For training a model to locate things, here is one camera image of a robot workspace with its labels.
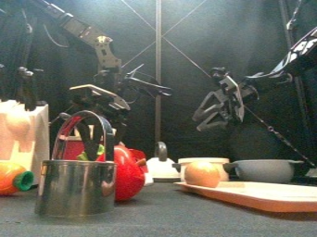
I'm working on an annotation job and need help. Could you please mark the light wooden board plate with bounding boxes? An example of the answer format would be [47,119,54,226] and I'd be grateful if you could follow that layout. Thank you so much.
[173,181,317,214]

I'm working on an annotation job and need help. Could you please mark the green toy piece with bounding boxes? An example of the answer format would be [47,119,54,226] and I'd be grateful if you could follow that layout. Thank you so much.
[75,143,107,162]

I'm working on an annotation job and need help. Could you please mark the cream toy pot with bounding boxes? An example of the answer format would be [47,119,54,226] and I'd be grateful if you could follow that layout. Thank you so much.
[173,156,230,183]

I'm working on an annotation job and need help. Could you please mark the red toy pepper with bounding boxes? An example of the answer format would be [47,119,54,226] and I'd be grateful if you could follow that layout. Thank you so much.
[97,143,150,202]

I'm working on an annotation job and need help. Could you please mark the white knife block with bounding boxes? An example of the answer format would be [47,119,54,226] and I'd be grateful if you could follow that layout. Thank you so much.
[0,99,51,185]

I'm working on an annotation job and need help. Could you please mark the tan toy egg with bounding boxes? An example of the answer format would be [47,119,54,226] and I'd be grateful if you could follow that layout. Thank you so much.
[184,160,224,189]

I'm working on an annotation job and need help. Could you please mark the grey toy pot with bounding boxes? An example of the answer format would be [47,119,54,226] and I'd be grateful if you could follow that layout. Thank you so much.
[222,158,305,184]

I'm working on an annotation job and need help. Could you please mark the orange toy with green cap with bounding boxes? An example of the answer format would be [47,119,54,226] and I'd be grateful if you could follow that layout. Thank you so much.
[0,160,37,196]

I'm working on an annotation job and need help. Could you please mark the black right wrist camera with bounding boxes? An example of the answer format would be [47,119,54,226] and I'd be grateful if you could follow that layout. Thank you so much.
[209,66,230,83]

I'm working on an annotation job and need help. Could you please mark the white kettle with grey handle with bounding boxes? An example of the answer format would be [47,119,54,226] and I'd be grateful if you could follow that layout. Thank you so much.
[145,141,182,183]

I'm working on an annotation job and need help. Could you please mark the shiny metal bucket with handle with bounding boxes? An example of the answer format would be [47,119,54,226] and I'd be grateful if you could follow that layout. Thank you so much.
[34,109,118,217]

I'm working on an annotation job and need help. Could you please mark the vertical metal frame pole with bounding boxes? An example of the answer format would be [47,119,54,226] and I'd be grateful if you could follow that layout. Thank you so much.
[154,0,164,143]

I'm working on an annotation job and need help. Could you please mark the black knife handle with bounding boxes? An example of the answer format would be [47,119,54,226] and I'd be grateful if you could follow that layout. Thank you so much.
[15,66,38,111]

